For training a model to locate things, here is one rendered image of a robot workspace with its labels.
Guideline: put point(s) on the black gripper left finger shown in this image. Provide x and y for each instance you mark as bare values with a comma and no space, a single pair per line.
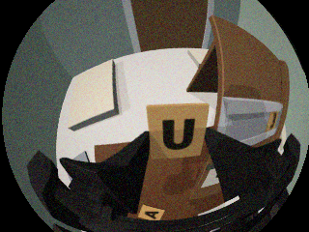
121,176

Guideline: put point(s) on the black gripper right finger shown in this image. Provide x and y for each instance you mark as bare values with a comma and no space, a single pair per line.
234,161

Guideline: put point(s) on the white paper ticket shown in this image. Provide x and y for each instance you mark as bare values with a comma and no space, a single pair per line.
212,179

